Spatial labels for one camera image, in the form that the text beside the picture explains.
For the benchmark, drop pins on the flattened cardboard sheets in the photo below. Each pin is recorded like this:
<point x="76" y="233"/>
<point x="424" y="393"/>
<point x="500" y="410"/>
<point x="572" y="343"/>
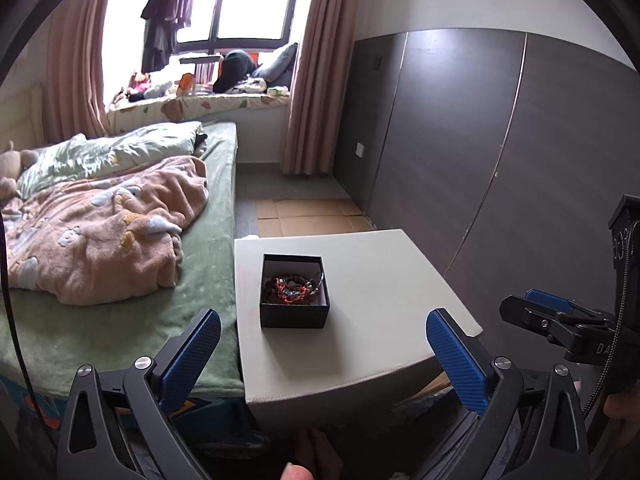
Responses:
<point x="286" y="218"/>

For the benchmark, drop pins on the hanging dark clothes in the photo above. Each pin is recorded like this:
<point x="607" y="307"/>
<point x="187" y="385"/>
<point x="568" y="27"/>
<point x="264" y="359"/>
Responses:
<point x="163" y="19"/>

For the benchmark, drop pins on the pink curtain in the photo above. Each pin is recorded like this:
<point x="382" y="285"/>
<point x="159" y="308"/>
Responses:
<point x="75" y="85"/>
<point x="319" y="84"/>

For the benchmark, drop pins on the left hand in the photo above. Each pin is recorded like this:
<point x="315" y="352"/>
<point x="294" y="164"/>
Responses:
<point x="296" y="472"/>

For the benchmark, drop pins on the left pink curtain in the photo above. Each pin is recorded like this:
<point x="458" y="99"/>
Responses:
<point x="75" y="85"/>

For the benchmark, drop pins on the black jewelry box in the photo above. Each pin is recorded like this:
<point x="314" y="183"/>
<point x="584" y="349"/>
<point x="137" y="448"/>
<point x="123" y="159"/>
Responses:
<point x="293" y="292"/>

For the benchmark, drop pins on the pink fleece blanket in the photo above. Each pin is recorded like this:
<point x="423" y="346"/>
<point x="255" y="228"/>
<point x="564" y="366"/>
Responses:
<point x="102" y="240"/>

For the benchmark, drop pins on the floral window seat cushion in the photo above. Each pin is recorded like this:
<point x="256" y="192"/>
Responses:
<point x="131" y="116"/>

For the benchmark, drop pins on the cream bed headboard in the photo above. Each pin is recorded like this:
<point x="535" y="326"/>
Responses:
<point x="22" y="120"/>

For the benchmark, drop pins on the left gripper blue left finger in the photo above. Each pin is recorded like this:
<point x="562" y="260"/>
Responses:
<point x="117" y="424"/>

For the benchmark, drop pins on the white leather table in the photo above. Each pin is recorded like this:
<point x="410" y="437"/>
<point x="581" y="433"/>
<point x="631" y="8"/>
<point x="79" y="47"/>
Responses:
<point x="373" y="349"/>

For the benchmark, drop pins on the right hand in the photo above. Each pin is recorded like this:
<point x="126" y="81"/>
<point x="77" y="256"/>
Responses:
<point x="625" y="407"/>

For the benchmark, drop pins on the grey pillow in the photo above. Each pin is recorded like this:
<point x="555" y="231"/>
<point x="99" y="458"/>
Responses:
<point x="278" y="71"/>

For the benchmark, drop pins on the orange item on sill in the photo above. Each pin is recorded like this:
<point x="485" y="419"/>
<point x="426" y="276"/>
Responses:
<point x="186" y="85"/>

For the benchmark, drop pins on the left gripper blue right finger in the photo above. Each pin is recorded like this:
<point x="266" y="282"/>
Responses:
<point x="526" y="424"/>

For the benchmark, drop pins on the green bed sheet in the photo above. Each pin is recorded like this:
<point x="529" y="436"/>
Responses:
<point x="56" y="339"/>

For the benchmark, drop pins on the green floral duvet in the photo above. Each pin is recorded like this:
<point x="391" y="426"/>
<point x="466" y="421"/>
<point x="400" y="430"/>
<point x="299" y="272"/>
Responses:
<point x="82" y="158"/>

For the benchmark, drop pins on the plush toy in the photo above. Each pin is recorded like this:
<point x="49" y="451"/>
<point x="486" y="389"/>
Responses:
<point x="12" y="164"/>

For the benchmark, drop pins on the black bag on sill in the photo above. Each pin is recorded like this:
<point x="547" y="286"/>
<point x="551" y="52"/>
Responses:
<point x="235" y="66"/>

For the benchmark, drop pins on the window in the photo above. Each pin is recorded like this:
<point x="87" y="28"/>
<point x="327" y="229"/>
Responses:
<point x="222" y="25"/>

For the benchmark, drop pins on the right pink curtain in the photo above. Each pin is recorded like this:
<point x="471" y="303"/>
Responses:
<point x="319" y="84"/>

